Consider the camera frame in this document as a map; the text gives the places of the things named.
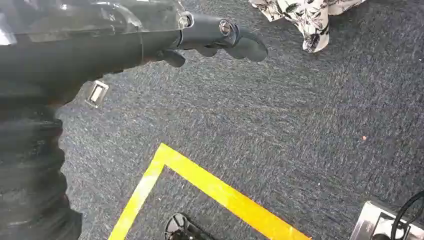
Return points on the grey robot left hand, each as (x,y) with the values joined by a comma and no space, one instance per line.
(82,49)

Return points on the silver floor socket box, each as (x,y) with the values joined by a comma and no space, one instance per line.
(374,223)

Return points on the yellow floor tape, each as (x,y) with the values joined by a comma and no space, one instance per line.
(212,188)

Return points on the ribbed grey left arm sleeve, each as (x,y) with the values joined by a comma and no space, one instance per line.
(30,172)

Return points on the person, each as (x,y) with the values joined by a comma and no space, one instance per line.
(304,16)

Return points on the small silver floor plate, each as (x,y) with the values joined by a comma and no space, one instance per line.
(96,94)

